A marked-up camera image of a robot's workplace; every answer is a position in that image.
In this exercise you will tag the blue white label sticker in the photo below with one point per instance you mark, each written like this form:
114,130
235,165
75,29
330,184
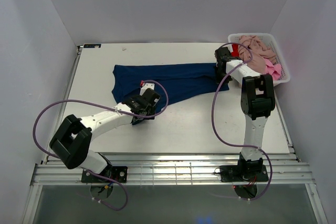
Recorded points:
92,45

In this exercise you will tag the white perforated plastic basket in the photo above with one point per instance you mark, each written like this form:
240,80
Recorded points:
271,43

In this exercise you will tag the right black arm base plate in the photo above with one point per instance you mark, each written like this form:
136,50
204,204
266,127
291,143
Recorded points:
231,173

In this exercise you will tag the red t shirt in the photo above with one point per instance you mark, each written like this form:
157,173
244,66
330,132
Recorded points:
235,52

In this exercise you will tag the bright pink t shirt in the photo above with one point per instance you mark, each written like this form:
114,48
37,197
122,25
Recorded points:
273,69

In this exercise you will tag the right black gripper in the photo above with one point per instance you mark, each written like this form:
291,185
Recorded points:
219,80

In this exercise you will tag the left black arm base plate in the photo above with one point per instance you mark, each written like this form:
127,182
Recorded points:
118,173

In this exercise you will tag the aluminium frame rails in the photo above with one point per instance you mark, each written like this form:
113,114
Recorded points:
154,169

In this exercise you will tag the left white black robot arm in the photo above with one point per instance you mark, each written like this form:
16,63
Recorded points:
71,142

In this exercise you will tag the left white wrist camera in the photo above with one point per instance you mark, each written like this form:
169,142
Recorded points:
146,85

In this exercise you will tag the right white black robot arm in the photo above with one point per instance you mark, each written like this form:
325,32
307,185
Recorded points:
257,101

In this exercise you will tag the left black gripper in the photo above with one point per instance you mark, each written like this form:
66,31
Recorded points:
152,111

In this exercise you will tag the dark blue t shirt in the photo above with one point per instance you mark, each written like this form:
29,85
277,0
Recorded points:
181,81

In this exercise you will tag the beige pink t shirt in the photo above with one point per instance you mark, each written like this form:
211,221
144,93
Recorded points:
262,55

